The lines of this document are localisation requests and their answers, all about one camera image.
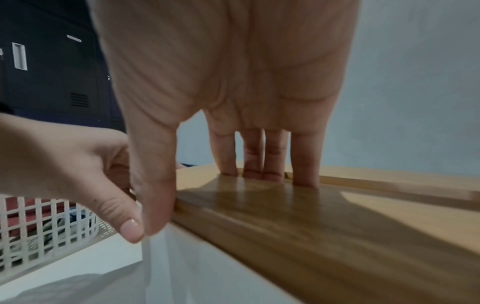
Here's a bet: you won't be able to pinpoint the white storage box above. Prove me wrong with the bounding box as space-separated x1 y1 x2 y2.
140 222 303 304

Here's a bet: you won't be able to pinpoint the person's left hand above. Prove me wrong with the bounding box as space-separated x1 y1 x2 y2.
0 113 146 245

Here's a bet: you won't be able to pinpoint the blue grey clothes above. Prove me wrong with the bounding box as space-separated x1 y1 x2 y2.
35 206 100 253

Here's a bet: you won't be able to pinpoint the person's right hand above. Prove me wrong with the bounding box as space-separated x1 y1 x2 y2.
86 0 362 237

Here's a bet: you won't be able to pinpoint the white plastic lattice basket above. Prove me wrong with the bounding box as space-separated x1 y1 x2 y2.
0 194 119 282

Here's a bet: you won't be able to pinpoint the wooden box lid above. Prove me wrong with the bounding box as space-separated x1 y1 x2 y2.
170 164 480 304

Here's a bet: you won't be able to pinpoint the red cloth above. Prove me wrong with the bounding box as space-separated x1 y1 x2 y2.
5 196 53 238

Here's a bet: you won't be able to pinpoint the dark metal locker cabinet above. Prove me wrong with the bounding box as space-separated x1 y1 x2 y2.
0 0 127 132

